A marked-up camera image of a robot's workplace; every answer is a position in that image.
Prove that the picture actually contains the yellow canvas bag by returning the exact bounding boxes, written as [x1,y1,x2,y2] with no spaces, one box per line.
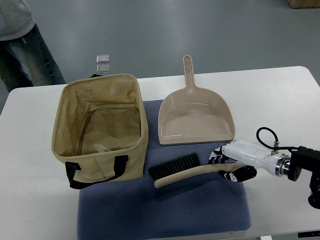
[51,74,149,190]

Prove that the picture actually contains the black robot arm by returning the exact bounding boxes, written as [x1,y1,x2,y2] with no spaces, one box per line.
[256,126,320,209]

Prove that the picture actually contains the beige plastic dustpan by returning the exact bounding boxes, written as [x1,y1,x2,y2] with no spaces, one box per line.
[158,55,236,145]

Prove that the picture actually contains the person in grey hoodie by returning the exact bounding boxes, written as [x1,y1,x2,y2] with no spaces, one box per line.
[0,0,66,92]

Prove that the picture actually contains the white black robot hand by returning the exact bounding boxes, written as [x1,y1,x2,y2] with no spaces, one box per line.
[208,140,290,183]

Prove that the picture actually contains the beige hand broom black bristles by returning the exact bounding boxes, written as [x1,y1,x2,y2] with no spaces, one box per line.
[148,153,245,189]

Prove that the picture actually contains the brown cardboard box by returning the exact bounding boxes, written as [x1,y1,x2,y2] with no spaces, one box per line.
[287,0,320,9]

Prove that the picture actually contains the black table control panel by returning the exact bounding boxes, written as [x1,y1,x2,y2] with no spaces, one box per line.
[298,230,320,238]

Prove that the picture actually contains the blue grey cushion mat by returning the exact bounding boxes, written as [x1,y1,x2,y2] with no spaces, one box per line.
[76,99,252,240]

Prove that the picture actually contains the upper clear floor plate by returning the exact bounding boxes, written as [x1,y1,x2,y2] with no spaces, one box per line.
[96,54,110,64]

